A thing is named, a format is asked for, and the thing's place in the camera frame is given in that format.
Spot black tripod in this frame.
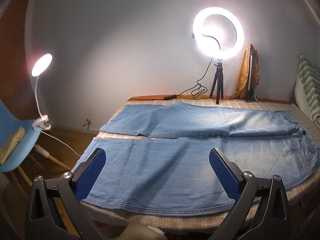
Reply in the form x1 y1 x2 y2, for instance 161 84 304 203
209 59 224 105

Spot green leaf pattern pillow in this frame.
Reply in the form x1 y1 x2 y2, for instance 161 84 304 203
294 53 320 128

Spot yellow cloth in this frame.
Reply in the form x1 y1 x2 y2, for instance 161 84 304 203
0 126 25 165

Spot beige checkered blanket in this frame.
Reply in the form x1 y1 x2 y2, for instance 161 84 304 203
72 99 320 233

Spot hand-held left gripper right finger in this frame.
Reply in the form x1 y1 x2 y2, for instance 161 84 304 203
209 148 292 240

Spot dark folded board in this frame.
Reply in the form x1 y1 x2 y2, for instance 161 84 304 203
246 50 259 103

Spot blue plastic chair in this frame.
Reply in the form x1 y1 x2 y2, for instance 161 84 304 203
0 99 73 198

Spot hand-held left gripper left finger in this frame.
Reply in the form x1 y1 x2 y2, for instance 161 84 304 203
24 148 107 240

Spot orange patterned scarf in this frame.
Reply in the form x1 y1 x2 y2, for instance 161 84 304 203
230 44 260 99

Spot blue denim pants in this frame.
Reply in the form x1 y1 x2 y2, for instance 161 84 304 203
71 102 320 217

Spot white ring light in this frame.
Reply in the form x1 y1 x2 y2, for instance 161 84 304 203
192 7 245 60

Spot white lamp cable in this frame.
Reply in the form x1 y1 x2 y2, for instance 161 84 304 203
32 127 84 159

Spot white clip lamp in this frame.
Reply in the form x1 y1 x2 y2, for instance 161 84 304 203
31 53 53 132

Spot wooden bed frame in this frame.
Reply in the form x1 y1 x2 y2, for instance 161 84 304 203
127 94 292 104

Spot black ring light cable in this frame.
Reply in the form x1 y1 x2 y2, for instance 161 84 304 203
129 57 214 102

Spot brown wooden door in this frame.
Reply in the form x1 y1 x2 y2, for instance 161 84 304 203
0 0 38 128

